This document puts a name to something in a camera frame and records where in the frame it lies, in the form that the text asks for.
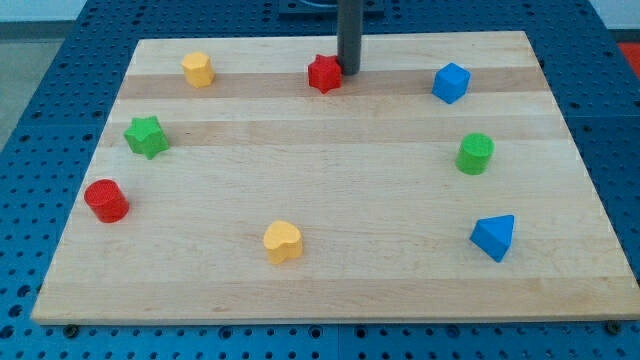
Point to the green cylinder block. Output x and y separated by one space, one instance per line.
474 154

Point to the black bolt left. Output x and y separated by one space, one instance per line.
71 331

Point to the black bolt right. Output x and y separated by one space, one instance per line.
613 327

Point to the green star block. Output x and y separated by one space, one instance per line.
145 136

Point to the red star block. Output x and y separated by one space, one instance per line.
324 73

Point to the yellow hexagon block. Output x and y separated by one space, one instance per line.
198 69

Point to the blue triangular prism block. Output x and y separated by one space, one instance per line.
494 235

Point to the wooden board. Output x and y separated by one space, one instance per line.
366 172

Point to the black bolt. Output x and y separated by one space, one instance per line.
71 331
613 327

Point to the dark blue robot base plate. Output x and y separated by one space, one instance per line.
288 8

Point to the red cylinder block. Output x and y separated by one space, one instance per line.
106 200

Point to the yellow heart block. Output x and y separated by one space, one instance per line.
282 241

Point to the blue cube block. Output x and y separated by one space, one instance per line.
451 83

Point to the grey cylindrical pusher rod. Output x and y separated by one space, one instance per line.
349 35

